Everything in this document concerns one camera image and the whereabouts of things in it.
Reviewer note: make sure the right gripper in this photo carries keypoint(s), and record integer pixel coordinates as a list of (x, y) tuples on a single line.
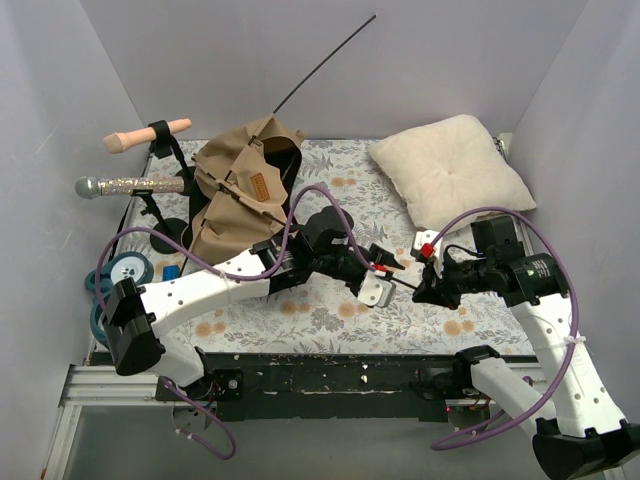
[(435, 285)]

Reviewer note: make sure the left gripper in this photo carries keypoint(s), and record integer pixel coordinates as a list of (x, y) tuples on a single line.
[(367, 265)]

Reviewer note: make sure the beige fabric pet tent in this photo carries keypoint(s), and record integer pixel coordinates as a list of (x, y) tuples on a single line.
[(242, 185)]

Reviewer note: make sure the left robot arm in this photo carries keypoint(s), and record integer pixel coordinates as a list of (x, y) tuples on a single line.
[(139, 320)]

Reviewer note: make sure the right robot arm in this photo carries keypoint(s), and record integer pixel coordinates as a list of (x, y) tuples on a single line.
[(576, 428)]

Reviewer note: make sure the floral patterned table mat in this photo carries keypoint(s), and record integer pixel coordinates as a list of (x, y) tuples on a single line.
[(322, 316)]

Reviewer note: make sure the cream plush pillow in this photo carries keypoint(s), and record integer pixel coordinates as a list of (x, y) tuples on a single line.
[(446, 168)]

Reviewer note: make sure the black round stand base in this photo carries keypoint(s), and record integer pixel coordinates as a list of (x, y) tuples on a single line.
[(172, 228)]

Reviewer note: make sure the rear black microphone stand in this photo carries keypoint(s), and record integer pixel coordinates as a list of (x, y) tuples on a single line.
[(165, 145)]

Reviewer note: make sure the peach toy microphone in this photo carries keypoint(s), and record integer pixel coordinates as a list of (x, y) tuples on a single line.
[(120, 142)]

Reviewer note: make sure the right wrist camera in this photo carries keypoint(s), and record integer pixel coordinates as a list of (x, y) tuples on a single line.
[(427, 248)]

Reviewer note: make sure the black table front frame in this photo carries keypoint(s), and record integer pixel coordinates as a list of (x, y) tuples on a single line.
[(286, 386)]

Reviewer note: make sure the aluminium rail frame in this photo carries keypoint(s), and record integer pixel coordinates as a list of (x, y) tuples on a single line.
[(113, 427)]

